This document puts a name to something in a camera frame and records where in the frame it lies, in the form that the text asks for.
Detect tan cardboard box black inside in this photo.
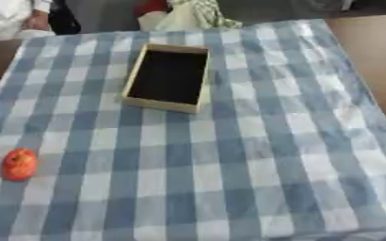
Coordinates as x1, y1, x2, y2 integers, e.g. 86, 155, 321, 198
121, 42, 212, 115

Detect red toy apple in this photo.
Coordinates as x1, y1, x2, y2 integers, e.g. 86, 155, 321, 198
0, 148, 40, 182

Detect person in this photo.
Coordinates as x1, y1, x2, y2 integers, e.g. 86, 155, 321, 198
0, 0, 55, 41

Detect black bag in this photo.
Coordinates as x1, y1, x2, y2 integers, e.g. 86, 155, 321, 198
46, 0, 85, 36

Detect red object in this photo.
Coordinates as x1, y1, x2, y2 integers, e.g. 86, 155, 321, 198
132, 0, 172, 19

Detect green white checked cloth bundle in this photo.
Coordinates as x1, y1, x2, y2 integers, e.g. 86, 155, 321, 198
137, 0, 245, 32

